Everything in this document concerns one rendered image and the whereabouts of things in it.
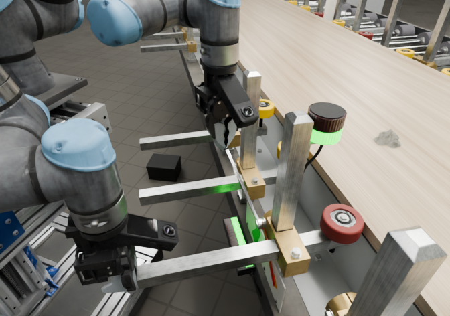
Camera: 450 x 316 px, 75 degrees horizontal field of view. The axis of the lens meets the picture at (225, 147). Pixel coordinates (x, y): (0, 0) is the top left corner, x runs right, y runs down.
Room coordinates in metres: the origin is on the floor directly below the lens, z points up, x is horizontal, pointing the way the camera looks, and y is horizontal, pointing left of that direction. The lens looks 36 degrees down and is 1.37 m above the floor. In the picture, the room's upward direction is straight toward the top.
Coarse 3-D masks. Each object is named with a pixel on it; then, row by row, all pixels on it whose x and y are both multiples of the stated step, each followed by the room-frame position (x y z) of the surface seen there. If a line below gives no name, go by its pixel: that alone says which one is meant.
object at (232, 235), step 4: (224, 220) 0.56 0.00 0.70; (228, 220) 0.56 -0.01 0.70; (228, 224) 0.55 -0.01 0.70; (228, 228) 0.53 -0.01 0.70; (232, 228) 0.53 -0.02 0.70; (228, 232) 0.52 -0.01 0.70; (232, 232) 0.52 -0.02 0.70; (232, 236) 0.51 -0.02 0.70; (232, 240) 0.49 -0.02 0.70; (236, 240) 0.49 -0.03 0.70; (232, 244) 0.48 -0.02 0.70; (236, 244) 0.48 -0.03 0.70
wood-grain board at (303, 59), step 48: (240, 0) 2.85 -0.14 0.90; (240, 48) 1.50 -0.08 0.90; (288, 48) 1.50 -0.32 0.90; (336, 48) 1.50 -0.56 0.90; (384, 48) 1.50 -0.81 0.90; (288, 96) 0.95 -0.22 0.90; (336, 96) 0.95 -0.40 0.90; (384, 96) 0.95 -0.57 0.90; (432, 96) 0.95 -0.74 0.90; (336, 144) 0.66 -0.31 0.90; (432, 144) 0.66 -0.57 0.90; (336, 192) 0.49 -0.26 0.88; (384, 192) 0.47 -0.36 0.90; (432, 192) 0.47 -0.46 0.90; (432, 288) 0.25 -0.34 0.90
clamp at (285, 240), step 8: (264, 216) 0.44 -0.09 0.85; (272, 224) 0.41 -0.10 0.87; (272, 232) 0.39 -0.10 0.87; (280, 232) 0.39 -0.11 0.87; (288, 232) 0.39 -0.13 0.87; (296, 232) 0.39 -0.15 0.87; (280, 240) 0.37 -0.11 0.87; (288, 240) 0.37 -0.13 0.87; (296, 240) 0.37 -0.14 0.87; (280, 248) 0.35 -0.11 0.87; (288, 248) 0.35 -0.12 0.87; (304, 248) 0.35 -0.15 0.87; (280, 256) 0.34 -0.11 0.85; (288, 256) 0.33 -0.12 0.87; (304, 256) 0.33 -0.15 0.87; (280, 264) 0.34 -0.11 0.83; (288, 264) 0.32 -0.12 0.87; (296, 264) 0.32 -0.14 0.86; (304, 264) 0.33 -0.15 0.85; (288, 272) 0.32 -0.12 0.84; (296, 272) 0.32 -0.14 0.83; (304, 272) 0.33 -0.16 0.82
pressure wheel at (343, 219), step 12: (336, 204) 0.43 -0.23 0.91; (324, 216) 0.40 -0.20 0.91; (336, 216) 0.40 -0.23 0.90; (348, 216) 0.40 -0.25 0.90; (360, 216) 0.40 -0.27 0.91; (324, 228) 0.38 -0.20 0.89; (336, 228) 0.37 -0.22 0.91; (348, 228) 0.37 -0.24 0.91; (360, 228) 0.37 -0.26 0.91; (336, 240) 0.36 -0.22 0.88; (348, 240) 0.36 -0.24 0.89
